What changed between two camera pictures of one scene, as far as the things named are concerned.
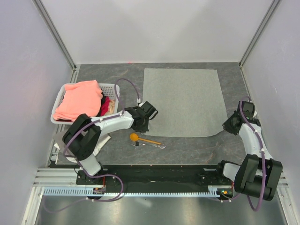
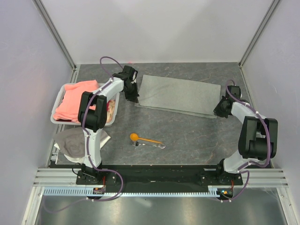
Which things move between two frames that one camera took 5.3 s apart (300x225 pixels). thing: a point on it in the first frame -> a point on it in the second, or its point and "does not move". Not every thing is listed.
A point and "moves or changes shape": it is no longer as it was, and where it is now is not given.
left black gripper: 143,129 -> 133,97
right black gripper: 226,126 -> 217,111
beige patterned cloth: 111,108 does not move
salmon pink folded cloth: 80,98 does not move
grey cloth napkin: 190,102 moves or changes shape
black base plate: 156,175 does not move
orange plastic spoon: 134,137 does not move
